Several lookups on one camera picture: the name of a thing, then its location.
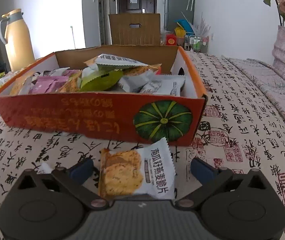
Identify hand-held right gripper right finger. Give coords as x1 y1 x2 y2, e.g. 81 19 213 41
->
175 157 278 210

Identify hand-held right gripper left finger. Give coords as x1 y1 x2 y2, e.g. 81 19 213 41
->
10 157 109 210

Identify white cracker snack packet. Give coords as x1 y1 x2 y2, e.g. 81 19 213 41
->
57 76 83 93
36 162 53 174
117 75 150 93
84 53 149 73
99 137 175 200
9 71 36 96
140 74 186 97

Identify red cardboard box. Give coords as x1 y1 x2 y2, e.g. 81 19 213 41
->
0 13 208 147

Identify pink snack packet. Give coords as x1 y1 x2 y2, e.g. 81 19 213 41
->
31 76 69 94
62 69 83 79

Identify green white snack packet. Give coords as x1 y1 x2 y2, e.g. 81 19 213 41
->
80 70 124 92

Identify orange snack packet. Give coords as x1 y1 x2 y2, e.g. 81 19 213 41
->
148 64 162 75

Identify yellow thermos jug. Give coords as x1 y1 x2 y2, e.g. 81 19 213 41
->
0 9 36 72

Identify grey patterned cloth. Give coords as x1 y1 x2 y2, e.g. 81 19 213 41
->
221 55 285 143

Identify small red box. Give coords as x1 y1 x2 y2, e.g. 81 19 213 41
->
166 34 178 46

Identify thin mop stick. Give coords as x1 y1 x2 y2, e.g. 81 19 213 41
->
69 25 76 49

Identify pink dried branches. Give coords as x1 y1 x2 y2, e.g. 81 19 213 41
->
195 12 212 38

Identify blue plastic object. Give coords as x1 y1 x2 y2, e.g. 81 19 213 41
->
175 19 195 33

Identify grey refrigerator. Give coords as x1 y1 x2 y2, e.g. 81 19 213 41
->
165 0 195 32

